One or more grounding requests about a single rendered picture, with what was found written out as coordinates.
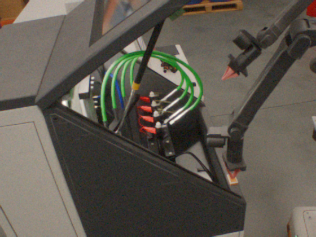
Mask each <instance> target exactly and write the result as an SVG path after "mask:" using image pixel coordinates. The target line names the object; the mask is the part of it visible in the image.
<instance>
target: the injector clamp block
mask: <svg viewBox="0 0 316 237"><path fill-rule="evenodd" d="M148 113H149V116H151V117H152V113H151V112H150V111H149V112H148ZM164 120H166V117H165V114H163V116H160V124H162V123H163V122H164ZM150 123H151V127H152V128H154V124H153V122H151V121H150ZM162 129H163V135H165V134H166V133H167V134H168V135H169V136H168V137H166V139H164V140H163V149H164V157H165V158H166V159H169V158H171V157H174V156H175V152H174V148H173V144H172V140H171V137H170V132H169V128H168V125H167V127H164V128H162ZM152 135H153V141H148V136H147V141H148V149H149V150H151V151H153V152H155V153H157V154H158V155H160V153H159V150H158V142H157V139H156V134H155V133H152ZM171 161H172V162H174V163H176V159H175V158H174V159H172V160H171Z"/></svg>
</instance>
